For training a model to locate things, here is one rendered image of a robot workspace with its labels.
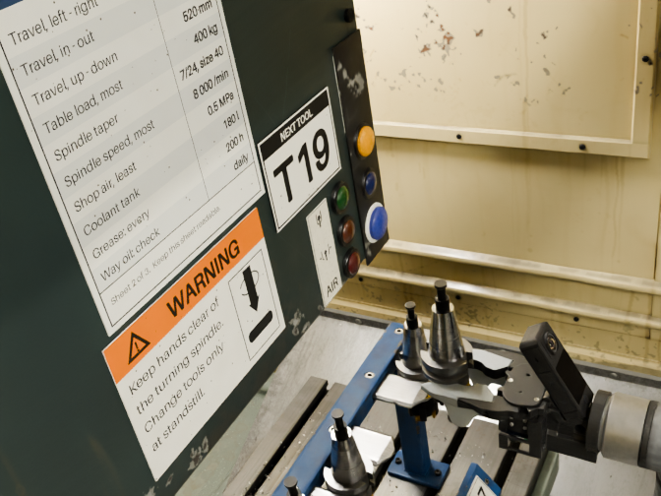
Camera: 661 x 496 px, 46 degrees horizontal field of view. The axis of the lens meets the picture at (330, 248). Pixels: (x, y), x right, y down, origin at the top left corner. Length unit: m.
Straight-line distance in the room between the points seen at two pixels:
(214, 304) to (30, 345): 0.14
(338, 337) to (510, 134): 0.69
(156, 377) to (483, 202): 1.11
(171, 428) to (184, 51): 0.23
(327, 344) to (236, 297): 1.33
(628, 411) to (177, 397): 0.56
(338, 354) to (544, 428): 0.93
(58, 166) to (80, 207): 0.03
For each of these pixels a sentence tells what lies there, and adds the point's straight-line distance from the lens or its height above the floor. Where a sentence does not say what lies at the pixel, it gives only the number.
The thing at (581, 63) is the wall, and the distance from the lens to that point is 1.35.
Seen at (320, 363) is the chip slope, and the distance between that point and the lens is 1.84.
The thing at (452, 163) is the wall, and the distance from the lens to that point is 1.51.
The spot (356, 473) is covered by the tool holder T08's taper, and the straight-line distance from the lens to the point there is 1.01.
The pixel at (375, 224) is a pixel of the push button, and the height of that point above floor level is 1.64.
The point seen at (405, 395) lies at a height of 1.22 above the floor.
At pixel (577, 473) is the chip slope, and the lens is 1.62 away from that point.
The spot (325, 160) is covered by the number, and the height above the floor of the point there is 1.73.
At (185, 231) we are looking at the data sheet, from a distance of 0.48.
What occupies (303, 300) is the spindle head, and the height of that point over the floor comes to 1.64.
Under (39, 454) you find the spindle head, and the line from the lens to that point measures 0.44.
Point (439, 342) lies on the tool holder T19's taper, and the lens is 0.94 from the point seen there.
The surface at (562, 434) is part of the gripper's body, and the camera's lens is 0.98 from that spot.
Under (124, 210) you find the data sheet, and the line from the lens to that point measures 0.44.
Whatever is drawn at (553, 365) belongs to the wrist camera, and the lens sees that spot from 0.91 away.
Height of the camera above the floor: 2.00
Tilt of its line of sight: 33 degrees down
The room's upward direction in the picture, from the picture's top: 11 degrees counter-clockwise
